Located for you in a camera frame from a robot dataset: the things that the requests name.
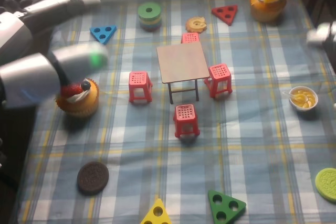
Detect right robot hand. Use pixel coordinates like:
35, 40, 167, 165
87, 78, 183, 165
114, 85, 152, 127
306, 20, 336, 52

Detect white bowl with yellow food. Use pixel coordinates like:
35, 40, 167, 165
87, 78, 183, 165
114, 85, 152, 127
282, 86, 319, 112

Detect red stool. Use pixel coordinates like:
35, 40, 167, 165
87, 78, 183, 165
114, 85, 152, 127
173, 104, 201, 140
128, 70, 153, 104
204, 63, 233, 99
181, 32, 201, 44

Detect red stool back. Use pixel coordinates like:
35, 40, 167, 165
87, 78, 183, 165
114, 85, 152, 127
181, 32, 201, 44

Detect miniature brown folding table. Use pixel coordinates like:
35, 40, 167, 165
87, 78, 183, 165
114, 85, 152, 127
156, 41, 211, 105

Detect red stool front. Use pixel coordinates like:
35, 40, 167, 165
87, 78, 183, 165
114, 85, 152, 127
173, 104, 201, 140

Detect cupcake toy with orange slice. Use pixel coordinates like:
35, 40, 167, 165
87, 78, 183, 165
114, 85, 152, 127
249, 0, 287, 23

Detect red triangle block with holes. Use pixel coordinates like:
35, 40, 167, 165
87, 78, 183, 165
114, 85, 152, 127
211, 4, 239, 27

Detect blue plaid tablecloth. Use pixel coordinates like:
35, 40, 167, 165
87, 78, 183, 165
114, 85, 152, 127
15, 0, 336, 224

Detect swirl biscuit toy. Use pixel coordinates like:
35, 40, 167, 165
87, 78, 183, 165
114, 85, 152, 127
185, 16, 207, 34

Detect green sandwich cookie toy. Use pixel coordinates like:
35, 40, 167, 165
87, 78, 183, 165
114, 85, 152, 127
314, 167, 336, 204

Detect green triangle block with holes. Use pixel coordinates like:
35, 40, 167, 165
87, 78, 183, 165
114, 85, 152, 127
207, 189, 247, 224

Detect blue triangle block with holes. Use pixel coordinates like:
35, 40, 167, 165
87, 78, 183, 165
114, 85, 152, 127
89, 25, 118, 46

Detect yellow triangle block with holes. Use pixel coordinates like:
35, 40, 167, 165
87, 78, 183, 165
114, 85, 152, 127
140, 198, 173, 224

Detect cupcake toy with strawberry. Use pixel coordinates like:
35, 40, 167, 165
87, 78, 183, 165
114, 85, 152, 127
54, 77, 100, 119

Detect dark chocolate sandwich cookie toy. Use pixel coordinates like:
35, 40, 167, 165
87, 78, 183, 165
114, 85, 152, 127
77, 161, 110, 195

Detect coloured ring stack toy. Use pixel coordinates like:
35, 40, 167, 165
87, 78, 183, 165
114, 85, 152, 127
137, 2, 162, 32

